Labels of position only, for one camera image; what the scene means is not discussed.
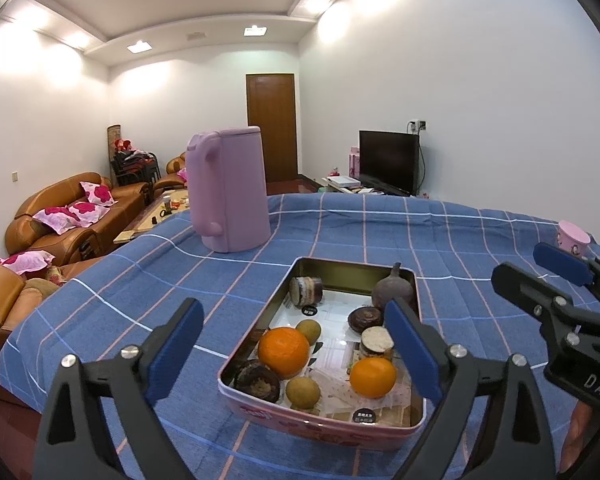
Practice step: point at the wooden coffee table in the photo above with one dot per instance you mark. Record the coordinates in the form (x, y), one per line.
(145, 220)

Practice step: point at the yellow-green longan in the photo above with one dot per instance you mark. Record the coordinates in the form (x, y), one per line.
(308, 332)
(302, 392)

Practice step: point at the black television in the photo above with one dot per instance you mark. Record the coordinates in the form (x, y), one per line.
(387, 160)

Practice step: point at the pink metal tin box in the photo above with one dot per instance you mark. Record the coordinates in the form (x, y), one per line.
(340, 272)

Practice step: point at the square ceiling light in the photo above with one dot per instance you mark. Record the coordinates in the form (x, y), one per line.
(139, 46)
(255, 30)

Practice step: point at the white flat box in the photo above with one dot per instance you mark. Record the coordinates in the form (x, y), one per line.
(342, 181)

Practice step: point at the pink gift box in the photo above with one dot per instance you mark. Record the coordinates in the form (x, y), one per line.
(354, 160)

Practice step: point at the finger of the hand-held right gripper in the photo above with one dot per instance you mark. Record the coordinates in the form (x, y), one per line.
(520, 285)
(562, 262)

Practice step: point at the person's right hand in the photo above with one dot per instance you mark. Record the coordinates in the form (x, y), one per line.
(580, 435)

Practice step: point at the dark brown chestnut-like fruit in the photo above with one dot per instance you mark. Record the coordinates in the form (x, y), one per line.
(365, 319)

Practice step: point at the rolled brown mat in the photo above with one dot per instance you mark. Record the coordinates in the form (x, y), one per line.
(114, 135)

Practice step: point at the brown leather armchair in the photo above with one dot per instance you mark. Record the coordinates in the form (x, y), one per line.
(0, 310)

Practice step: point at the purple passion fruit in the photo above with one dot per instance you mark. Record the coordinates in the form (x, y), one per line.
(392, 292)

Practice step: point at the stacked chairs with clothes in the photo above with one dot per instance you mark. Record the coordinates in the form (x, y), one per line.
(135, 162)

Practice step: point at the wall power socket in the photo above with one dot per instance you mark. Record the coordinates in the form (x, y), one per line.
(416, 125)

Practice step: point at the printed paper leaflet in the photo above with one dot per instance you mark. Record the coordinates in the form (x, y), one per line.
(330, 380)

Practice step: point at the orange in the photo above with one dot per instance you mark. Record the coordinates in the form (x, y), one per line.
(283, 352)
(372, 377)

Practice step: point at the dark brown round fruit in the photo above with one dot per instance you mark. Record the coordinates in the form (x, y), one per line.
(256, 380)

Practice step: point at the pink cartoon cup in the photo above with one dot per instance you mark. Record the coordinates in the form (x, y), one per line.
(572, 234)

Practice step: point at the brown wooden door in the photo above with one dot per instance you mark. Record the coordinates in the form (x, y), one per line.
(272, 125)

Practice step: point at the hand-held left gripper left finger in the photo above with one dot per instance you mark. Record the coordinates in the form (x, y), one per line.
(175, 355)

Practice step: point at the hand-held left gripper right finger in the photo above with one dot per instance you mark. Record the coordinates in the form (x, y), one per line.
(415, 355)

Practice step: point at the blue checked tablecloth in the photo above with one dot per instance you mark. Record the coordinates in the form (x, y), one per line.
(360, 230)

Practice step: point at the pink electric kettle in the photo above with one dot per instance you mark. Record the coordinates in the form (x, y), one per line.
(230, 190)

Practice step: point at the small brown dessert jar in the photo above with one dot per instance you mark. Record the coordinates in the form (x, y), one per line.
(305, 291)
(375, 342)

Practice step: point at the pink floral pillow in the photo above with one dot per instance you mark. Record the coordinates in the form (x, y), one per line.
(99, 194)
(70, 217)
(25, 261)

